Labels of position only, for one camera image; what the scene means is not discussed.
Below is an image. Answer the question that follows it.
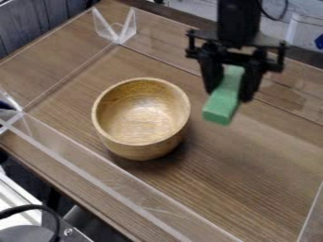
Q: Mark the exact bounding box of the clear acrylic front wall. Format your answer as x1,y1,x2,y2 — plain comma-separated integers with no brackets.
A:
0,113,242,242

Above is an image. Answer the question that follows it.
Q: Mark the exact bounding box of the green rectangular block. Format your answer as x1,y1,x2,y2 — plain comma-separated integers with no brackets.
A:
202,66,244,126

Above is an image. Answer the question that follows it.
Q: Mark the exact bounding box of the brown wooden bowl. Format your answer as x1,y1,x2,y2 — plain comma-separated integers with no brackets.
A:
91,78,192,161

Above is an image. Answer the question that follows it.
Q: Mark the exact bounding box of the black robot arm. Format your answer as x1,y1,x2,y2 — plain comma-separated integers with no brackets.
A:
186,0,288,102

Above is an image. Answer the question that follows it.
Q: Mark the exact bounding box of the black cable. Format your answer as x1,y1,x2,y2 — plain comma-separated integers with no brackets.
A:
0,204,60,242

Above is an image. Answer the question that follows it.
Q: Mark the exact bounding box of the clear acrylic left bracket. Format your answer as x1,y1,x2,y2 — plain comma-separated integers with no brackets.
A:
0,90,23,135

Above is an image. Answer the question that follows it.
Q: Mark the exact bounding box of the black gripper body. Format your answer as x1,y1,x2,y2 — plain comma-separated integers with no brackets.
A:
186,29,288,72

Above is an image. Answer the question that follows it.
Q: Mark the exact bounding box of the clear acrylic corner bracket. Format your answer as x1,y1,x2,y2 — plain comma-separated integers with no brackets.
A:
91,8,138,44

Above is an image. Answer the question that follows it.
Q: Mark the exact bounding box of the grey metal stand base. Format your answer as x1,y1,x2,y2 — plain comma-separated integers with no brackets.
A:
0,204,93,242

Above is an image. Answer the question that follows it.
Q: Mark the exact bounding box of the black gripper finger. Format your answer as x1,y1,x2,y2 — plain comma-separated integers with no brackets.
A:
198,46,223,95
240,59,266,102

